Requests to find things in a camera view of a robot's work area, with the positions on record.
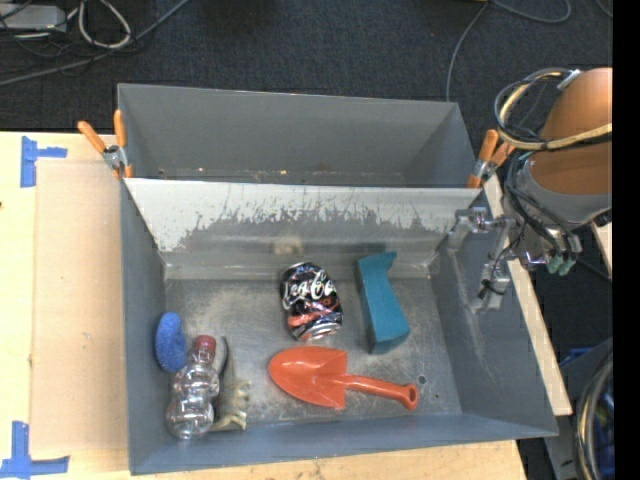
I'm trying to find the orange toy shovel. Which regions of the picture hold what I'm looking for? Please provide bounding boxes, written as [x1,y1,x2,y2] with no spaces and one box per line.
[267,345,420,413]

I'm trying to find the black crushed drink can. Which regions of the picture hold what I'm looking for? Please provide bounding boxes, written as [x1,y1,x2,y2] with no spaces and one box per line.
[279,261,346,344]

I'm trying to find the teal angled block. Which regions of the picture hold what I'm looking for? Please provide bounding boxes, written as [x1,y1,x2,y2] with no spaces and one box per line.
[355,250,413,356]

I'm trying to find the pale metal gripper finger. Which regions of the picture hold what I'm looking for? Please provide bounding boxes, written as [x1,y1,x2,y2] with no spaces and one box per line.
[471,261,512,315]
[446,205,502,252]

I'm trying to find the black cylinder on white bracket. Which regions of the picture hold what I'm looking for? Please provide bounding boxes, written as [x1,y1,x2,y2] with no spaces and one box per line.
[591,208,613,280]

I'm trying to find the clear plastic bottle red cap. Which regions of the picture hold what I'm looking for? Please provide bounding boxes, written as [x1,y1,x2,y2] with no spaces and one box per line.
[164,334,223,442]

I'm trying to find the blue sponge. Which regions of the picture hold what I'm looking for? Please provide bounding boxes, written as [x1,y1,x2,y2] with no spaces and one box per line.
[154,311,188,374]

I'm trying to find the brown cardboard board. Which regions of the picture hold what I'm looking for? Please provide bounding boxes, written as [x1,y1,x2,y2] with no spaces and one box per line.
[28,159,132,464]

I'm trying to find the grey metal bin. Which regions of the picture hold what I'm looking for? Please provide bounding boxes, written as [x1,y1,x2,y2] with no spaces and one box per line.
[115,82,560,476]

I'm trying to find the grey-green toy animal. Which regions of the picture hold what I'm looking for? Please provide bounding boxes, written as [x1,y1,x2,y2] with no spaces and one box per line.
[208,336,252,433]

